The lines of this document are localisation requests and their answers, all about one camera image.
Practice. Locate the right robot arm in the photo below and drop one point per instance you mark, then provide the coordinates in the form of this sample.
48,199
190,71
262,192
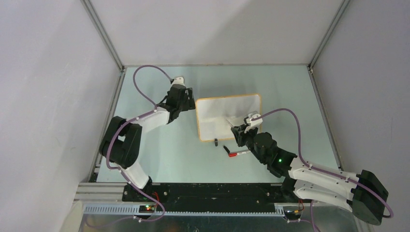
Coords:
361,194

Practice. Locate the left controller board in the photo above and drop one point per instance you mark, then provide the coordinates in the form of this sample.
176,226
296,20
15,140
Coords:
147,209

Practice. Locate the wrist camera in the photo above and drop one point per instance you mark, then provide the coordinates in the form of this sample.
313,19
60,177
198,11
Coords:
179,80
253,120

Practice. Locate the yellow framed whiteboard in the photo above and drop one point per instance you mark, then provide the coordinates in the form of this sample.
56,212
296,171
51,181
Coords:
211,114

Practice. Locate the controller board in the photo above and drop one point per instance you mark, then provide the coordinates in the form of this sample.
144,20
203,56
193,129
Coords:
293,215
147,209

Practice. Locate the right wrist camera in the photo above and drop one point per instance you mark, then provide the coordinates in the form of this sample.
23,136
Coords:
253,120

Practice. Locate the black marker cap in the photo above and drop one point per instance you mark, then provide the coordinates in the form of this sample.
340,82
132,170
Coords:
226,149

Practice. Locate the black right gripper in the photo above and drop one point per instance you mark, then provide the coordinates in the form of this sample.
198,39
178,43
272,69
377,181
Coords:
237,130

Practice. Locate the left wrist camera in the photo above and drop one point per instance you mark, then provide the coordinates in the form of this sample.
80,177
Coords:
179,80

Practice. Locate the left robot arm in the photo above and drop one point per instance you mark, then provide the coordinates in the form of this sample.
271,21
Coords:
121,142

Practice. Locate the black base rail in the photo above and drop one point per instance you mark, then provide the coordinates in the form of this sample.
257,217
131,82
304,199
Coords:
220,197

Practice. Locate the right controller board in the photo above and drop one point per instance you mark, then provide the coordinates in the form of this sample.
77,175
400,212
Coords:
293,215

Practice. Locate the black whiteboard marker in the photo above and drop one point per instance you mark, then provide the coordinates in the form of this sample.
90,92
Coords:
229,123

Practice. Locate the red whiteboard marker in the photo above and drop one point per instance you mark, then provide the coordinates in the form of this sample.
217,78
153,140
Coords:
234,154

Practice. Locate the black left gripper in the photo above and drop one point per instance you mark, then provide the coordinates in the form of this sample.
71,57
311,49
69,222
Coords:
192,105

